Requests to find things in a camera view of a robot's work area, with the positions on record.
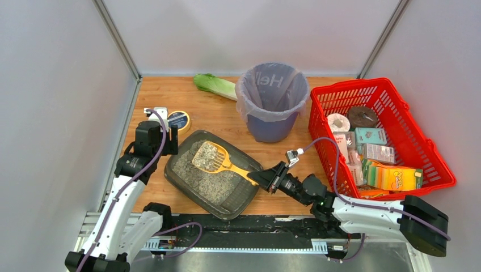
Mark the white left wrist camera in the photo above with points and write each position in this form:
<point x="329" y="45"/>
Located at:
<point x="158" y="114"/>

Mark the yellow orange sponge pack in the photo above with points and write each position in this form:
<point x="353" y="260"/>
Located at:
<point x="391" y="177"/>

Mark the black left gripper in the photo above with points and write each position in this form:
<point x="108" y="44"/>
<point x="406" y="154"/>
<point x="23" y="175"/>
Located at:
<point x="172" y="139"/>

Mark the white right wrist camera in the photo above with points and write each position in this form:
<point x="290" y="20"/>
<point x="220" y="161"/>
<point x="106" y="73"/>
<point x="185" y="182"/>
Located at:
<point x="293" y="156"/>

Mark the brown round disc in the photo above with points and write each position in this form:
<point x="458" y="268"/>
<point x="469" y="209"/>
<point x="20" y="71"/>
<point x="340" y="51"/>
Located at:
<point x="362" y="117"/>

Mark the yellow round sponge tin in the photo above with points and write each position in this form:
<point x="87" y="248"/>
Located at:
<point x="181" y="120"/>

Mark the green napa cabbage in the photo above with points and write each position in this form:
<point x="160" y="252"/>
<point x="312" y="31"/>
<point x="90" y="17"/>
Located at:
<point x="215" y="85"/>

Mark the grey pink packet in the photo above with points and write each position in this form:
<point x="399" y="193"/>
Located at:
<point x="379" y="153"/>

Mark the blue trash bin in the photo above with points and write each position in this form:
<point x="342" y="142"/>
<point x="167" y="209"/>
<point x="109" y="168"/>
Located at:
<point x="270" y="132"/>

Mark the pink white packet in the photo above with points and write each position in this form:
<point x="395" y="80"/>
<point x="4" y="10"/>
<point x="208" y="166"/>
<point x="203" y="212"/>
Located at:
<point x="347" y="145"/>

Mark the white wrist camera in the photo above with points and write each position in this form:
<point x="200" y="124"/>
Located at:
<point x="158" y="114"/>
<point x="293" y="156"/>

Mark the grey transparent litter box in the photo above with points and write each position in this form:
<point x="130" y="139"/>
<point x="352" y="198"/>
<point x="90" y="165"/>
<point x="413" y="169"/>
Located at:
<point x="224" y="195"/>

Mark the translucent bin liner bag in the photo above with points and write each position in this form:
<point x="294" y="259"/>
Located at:
<point x="271" y="92"/>

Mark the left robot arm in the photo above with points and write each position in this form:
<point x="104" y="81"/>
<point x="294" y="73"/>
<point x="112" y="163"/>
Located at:
<point x="120" y="187"/>

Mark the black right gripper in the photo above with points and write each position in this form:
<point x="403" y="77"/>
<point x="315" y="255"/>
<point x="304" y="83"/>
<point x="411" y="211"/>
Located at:
<point x="277" y="178"/>

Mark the white toilet paper roll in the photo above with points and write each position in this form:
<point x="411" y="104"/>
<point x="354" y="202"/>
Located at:
<point x="338" y="122"/>

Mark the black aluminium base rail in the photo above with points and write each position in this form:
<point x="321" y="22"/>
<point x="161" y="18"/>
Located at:
<point x="243" y="234"/>

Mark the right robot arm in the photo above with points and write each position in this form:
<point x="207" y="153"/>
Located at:
<point x="412" y="219"/>

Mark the teal small box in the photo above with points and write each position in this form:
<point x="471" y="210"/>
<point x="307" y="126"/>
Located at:
<point x="376" y="136"/>

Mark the yellow litter scoop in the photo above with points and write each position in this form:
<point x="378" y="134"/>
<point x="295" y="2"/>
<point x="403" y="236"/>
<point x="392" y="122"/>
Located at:
<point x="213" y="158"/>

